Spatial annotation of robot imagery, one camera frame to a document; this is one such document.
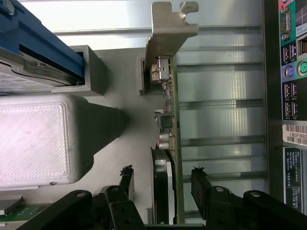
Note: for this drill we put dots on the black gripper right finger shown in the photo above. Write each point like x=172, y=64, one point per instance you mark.
x=216, y=210

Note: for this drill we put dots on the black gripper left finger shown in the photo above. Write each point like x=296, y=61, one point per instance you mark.
x=120, y=210

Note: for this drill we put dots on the green RAM stick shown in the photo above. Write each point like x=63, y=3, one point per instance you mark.
x=28, y=212

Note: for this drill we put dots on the grey plastic parts rack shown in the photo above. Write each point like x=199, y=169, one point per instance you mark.
x=36, y=143

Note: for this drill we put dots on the CPU with silver lid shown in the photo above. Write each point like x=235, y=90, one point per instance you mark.
x=9, y=203

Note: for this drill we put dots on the open black PC case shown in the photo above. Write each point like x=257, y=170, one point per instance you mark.
x=273, y=95

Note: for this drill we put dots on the silver hard disk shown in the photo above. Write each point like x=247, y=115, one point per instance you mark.
x=14, y=81

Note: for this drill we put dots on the blue hard disk carrier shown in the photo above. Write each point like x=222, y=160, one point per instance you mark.
x=36, y=31

